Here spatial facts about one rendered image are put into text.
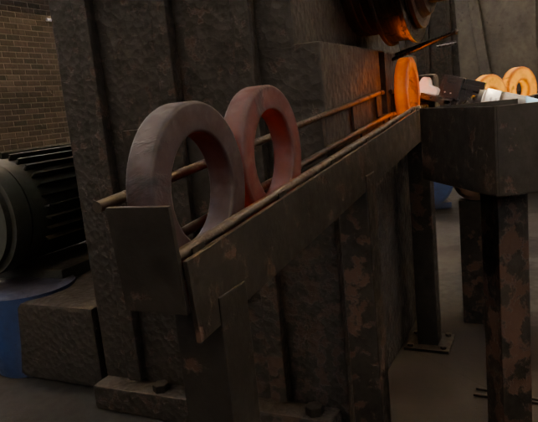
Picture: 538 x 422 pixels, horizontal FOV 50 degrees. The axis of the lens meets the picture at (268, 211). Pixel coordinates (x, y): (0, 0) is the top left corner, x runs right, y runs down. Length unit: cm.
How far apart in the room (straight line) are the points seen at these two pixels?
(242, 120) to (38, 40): 836
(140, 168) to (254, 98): 23
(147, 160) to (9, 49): 813
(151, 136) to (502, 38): 388
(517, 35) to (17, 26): 653
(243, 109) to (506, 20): 369
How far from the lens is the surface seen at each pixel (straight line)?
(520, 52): 430
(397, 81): 156
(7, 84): 853
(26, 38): 890
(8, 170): 203
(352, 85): 139
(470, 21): 442
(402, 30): 157
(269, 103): 78
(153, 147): 56
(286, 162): 85
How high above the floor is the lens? 75
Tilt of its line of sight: 10 degrees down
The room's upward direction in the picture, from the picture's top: 6 degrees counter-clockwise
